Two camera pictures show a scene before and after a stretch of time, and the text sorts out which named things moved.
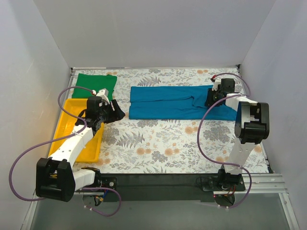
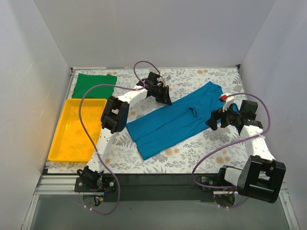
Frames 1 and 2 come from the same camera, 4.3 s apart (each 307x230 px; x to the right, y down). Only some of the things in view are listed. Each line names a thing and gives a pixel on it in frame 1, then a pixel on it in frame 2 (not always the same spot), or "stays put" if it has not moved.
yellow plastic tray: x=64 y=127 stays put
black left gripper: x=112 y=109 -> x=162 y=93
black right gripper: x=210 y=98 -> x=218 y=117
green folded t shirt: x=95 y=82 stays put
